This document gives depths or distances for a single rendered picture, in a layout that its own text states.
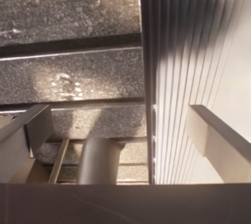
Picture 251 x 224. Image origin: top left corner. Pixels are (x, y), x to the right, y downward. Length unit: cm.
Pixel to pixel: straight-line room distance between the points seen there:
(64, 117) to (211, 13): 28
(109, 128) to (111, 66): 13
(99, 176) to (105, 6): 25
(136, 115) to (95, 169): 11
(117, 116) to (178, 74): 13
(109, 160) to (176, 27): 25
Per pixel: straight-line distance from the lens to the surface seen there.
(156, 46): 29
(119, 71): 25
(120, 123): 32
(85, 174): 33
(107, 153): 34
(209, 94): 37
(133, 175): 50
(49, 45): 27
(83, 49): 25
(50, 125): 17
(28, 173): 47
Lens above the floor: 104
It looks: 48 degrees down
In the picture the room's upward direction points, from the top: 177 degrees counter-clockwise
